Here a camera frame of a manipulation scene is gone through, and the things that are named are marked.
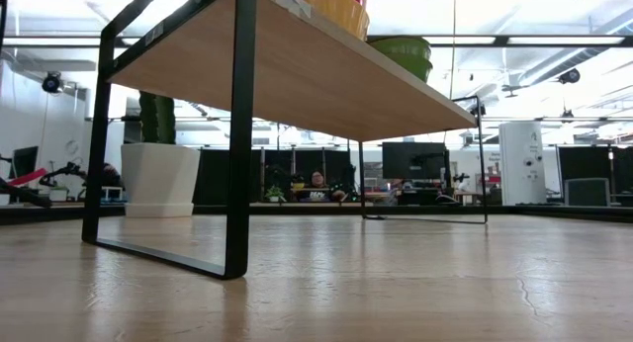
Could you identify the grey chair back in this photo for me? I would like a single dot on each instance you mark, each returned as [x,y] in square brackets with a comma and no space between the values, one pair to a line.
[587,192]

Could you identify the black partition wall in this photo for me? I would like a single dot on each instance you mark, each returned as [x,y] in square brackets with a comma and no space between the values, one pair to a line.
[215,176]

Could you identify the black ceiling camera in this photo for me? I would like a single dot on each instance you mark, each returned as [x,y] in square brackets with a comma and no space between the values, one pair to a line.
[569,76]

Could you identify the yellow mini bowl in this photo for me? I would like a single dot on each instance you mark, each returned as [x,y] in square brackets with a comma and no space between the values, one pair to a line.
[331,8]

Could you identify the black background robot arm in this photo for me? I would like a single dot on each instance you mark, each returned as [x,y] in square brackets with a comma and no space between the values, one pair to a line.
[62,171]

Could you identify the black monitor on stand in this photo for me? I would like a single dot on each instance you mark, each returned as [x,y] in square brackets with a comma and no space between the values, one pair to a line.
[25,160]

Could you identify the black round ceiling fixture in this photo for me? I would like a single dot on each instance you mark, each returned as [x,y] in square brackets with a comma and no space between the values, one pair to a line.
[51,83]

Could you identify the black partition panel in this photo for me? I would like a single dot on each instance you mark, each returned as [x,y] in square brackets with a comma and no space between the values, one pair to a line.
[583,161]

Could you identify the green mini bowl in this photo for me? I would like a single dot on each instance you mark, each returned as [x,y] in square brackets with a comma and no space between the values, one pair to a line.
[418,69]
[403,48]

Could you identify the black computer monitor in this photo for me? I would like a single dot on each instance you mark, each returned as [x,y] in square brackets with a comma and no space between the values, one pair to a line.
[413,160]

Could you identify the white planter pot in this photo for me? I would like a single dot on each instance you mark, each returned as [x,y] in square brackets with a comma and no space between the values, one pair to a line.
[158,179]

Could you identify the green cactus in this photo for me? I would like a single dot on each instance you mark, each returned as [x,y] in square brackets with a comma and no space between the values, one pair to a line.
[157,117]

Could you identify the person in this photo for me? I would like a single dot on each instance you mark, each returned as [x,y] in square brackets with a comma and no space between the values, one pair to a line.
[317,180]

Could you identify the small potted plant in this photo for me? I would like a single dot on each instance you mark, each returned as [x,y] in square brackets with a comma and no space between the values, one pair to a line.
[274,194]

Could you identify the wooden shelf black metal frame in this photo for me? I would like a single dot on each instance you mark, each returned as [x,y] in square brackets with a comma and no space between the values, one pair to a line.
[297,75]

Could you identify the white cylindrical machine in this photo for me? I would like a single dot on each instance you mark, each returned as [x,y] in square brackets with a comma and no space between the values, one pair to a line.
[520,159]

